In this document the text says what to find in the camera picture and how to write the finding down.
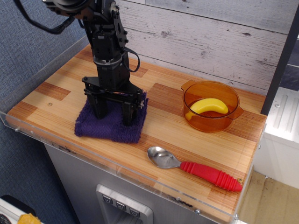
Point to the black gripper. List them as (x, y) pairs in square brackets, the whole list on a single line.
[(113, 83)]

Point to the dark blue towel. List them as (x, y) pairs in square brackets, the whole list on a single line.
[(111, 126)]

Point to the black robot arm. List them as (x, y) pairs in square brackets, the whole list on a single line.
[(107, 37)]

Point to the clear acrylic edge guard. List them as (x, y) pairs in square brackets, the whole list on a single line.
[(47, 111)]

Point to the grey toy kitchen cabinet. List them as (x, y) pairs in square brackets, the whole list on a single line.
[(81, 178)]

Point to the orange transparent plastic pot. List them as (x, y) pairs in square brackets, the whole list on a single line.
[(211, 121)]

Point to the yellow toy banana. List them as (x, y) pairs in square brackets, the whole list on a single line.
[(205, 105)]

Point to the silver button control panel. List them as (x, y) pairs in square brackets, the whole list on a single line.
[(117, 208)]

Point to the yellow object at corner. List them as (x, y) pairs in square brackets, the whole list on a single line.
[(28, 219)]

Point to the white toy sink unit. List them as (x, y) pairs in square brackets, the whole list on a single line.
[(277, 156)]

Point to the red handled metal spoon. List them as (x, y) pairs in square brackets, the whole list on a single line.
[(166, 160)]

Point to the dark grey right post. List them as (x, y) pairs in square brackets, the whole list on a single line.
[(282, 63)]

